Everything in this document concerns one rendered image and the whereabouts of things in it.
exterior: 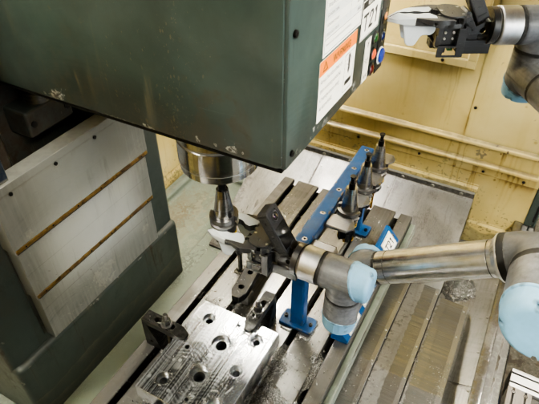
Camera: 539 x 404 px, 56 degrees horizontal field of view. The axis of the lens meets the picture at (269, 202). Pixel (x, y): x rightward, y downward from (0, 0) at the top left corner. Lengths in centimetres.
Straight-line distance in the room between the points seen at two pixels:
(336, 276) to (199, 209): 139
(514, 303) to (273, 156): 44
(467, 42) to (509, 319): 54
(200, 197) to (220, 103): 164
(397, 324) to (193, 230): 97
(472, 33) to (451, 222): 104
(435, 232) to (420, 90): 53
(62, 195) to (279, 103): 76
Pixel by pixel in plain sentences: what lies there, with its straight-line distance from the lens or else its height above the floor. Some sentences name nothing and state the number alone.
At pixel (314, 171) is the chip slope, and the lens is 214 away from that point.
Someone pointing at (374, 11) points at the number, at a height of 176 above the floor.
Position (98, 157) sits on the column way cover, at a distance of 139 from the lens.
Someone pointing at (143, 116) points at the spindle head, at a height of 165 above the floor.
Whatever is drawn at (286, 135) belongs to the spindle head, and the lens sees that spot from 74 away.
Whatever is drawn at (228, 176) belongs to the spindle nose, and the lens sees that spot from 94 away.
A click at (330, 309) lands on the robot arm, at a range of 108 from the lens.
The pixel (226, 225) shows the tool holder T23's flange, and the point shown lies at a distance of 108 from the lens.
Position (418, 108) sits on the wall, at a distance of 195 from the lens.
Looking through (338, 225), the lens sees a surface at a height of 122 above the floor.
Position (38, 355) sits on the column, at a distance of 158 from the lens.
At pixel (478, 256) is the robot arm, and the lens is 105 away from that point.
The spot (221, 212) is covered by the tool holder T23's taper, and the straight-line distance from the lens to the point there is 107.
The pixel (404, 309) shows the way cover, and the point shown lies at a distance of 178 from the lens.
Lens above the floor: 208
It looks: 40 degrees down
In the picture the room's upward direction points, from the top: straight up
